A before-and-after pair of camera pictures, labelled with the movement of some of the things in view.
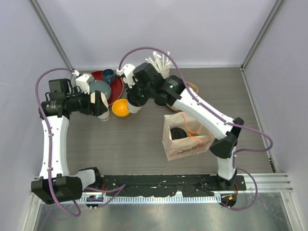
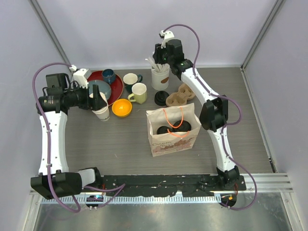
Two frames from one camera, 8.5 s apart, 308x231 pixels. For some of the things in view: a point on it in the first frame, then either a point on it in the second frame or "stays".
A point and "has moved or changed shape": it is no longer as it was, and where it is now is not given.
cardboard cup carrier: x=173 y=108 has moved or changed shape
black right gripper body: x=140 y=95 → x=161 y=56
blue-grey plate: x=101 y=85 stays
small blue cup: x=109 y=75 stays
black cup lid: x=177 y=133 → x=184 y=126
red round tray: x=117 y=88 stays
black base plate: x=188 y=184 stays
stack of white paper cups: x=105 y=116 stays
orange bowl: x=120 y=108 stays
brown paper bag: x=200 y=137 → x=164 y=144
